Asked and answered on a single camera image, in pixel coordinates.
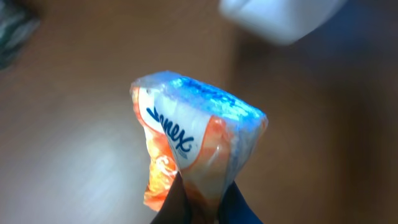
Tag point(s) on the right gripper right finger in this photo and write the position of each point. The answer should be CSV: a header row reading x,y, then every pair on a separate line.
x,y
234,209

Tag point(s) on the dark green round-label box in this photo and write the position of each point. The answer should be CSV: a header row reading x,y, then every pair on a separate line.
x,y
18,23

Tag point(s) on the orange tissue pack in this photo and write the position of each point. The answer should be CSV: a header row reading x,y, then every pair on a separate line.
x,y
197,131

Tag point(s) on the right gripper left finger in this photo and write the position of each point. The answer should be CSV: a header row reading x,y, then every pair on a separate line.
x,y
176,208

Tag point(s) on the white barcode scanner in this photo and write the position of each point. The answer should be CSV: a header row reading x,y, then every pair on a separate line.
x,y
281,22

